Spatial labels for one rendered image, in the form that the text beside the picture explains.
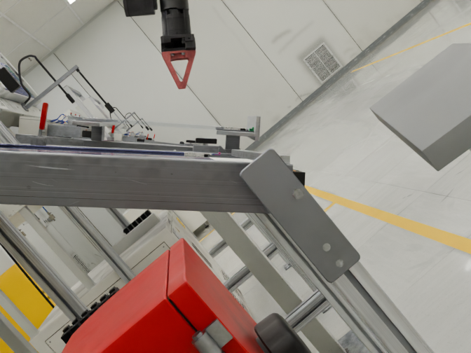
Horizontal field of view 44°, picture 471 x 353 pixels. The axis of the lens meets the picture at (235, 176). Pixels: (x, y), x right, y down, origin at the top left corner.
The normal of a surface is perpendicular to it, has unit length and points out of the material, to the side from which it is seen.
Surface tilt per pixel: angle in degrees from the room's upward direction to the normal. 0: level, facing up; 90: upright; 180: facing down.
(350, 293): 90
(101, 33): 90
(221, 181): 90
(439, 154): 90
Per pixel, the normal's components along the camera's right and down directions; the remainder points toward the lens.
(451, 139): -0.10, 0.22
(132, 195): 0.10, 0.06
